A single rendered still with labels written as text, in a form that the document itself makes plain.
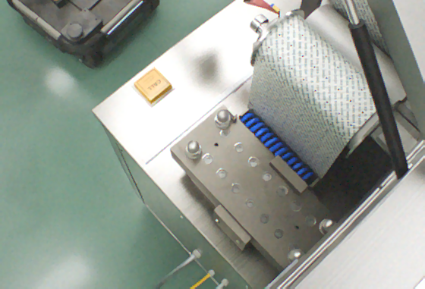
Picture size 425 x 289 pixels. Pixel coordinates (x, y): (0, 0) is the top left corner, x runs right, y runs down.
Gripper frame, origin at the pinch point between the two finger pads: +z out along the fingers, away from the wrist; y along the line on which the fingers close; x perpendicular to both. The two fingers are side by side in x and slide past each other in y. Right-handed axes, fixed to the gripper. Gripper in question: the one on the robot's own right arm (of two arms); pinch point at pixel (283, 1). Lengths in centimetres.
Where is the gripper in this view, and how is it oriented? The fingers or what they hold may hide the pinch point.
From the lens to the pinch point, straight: 122.9
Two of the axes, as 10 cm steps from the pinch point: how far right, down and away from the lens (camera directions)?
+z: 8.0, 5.3, 2.7
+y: -5.6, 8.2, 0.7
